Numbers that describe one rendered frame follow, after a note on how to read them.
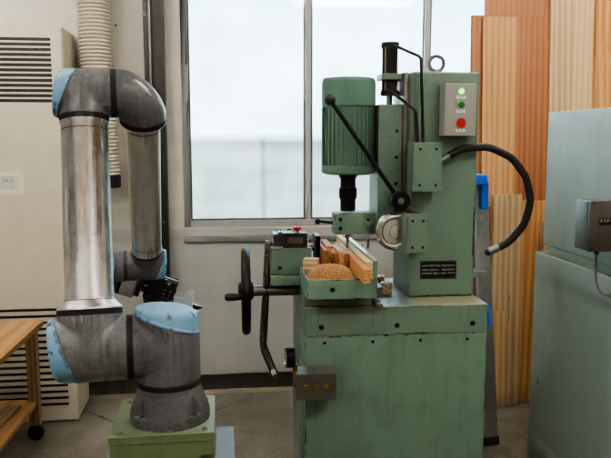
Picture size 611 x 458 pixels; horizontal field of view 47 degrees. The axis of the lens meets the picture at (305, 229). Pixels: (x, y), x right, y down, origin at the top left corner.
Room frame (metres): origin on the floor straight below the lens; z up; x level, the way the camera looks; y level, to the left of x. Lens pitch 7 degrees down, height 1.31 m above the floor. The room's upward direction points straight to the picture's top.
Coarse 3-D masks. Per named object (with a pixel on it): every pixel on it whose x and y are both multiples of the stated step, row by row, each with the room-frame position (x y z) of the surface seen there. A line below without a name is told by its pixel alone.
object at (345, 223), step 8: (336, 216) 2.29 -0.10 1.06; (344, 216) 2.29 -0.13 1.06; (352, 216) 2.29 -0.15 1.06; (360, 216) 2.29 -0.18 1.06; (368, 216) 2.30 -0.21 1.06; (336, 224) 2.29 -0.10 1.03; (344, 224) 2.29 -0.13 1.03; (352, 224) 2.29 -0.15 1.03; (360, 224) 2.29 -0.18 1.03; (336, 232) 2.29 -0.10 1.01; (344, 232) 2.29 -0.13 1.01; (352, 232) 2.29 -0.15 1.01; (360, 232) 2.29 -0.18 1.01
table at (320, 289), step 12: (312, 252) 2.54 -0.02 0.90; (276, 276) 2.23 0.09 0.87; (288, 276) 2.23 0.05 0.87; (300, 276) 2.23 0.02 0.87; (312, 288) 2.03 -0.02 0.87; (324, 288) 2.03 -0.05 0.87; (336, 288) 2.04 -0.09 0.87; (348, 288) 2.04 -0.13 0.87; (360, 288) 2.04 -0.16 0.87; (372, 288) 2.05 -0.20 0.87
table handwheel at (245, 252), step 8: (248, 256) 2.23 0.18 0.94; (248, 264) 2.20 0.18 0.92; (248, 272) 2.18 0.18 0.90; (248, 280) 2.16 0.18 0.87; (240, 288) 2.26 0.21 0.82; (248, 288) 2.15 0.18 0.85; (256, 288) 2.28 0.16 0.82; (264, 288) 2.28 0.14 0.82; (272, 288) 2.28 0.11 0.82; (280, 288) 2.29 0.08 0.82; (288, 288) 2.29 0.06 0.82; (296, 288) 2.29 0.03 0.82; (248, 296) 2.15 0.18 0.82; (248, 304) 2.15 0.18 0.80; (248, 312) 2.15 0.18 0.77; (248, 320) 2.16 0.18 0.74; (248, 328) 2.19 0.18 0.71
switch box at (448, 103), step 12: (444, 84) 2.20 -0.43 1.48; (456, 84) 2.19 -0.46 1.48; (468, 84) 2.19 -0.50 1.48; (444, 96) 2.19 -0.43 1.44; (468, 96) 2.19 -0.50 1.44; (444, 108) 2.19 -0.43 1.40; (456, 108) 2.19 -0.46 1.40; (468, 108) 2.19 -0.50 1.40; (444, 120) 2.19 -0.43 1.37; (468, 120) 2.19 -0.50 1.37; (444, 132) 2.19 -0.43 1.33; (456, 132) 2.19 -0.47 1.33; (468, 132) 2.19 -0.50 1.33
